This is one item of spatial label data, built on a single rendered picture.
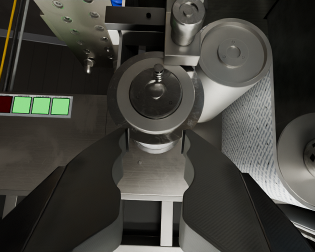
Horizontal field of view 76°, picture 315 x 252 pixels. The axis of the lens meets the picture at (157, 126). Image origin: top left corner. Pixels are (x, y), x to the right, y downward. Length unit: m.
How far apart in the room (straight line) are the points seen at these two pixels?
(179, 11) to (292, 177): 0.27
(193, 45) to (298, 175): 0.24
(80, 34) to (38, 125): 0.31
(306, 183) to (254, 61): 0.20
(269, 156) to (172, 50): 0.21
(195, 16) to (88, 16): 0.33
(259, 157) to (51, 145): 0.56
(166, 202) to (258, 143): 0.35
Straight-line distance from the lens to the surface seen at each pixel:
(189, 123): 0.30
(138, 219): 0.72
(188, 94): 0.30
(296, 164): 0.36
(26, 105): 0.75
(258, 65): 0.37
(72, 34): 0.61
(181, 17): 0.26
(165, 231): 0.65
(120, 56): 0.35
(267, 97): 0.37
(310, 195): 0.37
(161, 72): 0.27
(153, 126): 0.29
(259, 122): 0.38
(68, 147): 0.67
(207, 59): 0.34
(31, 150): 0.72
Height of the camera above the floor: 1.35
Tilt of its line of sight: 11 degrees down
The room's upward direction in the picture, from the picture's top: 178 degrees counter-clockwise
